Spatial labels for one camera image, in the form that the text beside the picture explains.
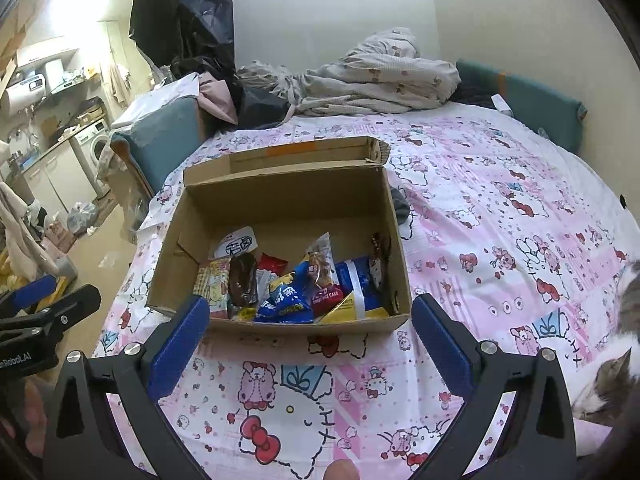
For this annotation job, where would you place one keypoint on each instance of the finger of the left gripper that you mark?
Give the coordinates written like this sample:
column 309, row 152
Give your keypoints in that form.
column 59, row 317
column 27, row 296

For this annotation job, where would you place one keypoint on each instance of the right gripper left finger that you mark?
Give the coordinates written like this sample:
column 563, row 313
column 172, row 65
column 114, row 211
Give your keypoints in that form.
column 83, row 440

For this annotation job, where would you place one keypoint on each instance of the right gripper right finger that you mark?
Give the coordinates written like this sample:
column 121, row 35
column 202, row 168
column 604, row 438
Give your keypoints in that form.
column 537, row 440

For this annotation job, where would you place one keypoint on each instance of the yellow cartoon snack packet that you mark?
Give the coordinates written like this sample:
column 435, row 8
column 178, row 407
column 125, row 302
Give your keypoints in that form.
column 212, row 283

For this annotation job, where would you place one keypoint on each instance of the clear chocolate cake packet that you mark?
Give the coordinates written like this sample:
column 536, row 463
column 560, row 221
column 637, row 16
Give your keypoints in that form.
column 242, row 283

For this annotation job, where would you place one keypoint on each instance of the blue white snack packet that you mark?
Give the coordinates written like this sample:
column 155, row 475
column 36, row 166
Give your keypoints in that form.
column 235, row 243

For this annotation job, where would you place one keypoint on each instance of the blue yellow cookie pack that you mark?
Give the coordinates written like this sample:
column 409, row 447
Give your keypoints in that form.
column 362, row 301

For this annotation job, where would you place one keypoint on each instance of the red silver snack bar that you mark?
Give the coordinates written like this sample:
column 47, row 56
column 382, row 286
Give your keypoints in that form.
column 268, row 270

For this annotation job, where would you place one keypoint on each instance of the blue cartoon snack packet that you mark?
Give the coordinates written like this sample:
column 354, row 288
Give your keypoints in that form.
column 288, row 301

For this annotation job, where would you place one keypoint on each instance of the white plastic bag on floor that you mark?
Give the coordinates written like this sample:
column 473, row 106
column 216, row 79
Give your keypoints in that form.
column 81, row 217

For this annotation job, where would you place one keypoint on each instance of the grey white cat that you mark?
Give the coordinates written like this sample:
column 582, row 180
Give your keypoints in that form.
column 600, row 389

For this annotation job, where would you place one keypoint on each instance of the white front-load washing machine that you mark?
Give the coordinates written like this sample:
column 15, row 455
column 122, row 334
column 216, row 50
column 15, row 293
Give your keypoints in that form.
column 88, row 143

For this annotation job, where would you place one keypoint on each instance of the teal footboard cushion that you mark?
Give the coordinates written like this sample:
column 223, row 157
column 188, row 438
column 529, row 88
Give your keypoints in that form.
column 158, row 143

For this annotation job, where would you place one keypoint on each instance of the pink cloth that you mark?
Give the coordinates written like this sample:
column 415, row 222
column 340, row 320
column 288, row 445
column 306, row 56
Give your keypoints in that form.
column 215, row 98

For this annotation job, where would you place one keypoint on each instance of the brown cardboard box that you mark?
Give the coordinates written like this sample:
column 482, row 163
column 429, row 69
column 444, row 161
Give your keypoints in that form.
column 289, row 195

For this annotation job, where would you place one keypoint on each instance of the dark grey sock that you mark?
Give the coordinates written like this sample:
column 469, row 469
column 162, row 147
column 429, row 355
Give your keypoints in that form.
column 401, row 206

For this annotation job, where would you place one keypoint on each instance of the black plastic bag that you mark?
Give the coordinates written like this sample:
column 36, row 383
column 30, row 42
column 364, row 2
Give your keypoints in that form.
column 197, row 36

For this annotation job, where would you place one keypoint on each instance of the teal headboard cushion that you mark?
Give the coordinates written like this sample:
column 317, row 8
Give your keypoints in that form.
column 542, row 109

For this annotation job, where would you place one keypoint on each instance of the folded white floral blanket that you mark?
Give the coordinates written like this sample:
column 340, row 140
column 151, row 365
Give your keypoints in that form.
column 384, row 74

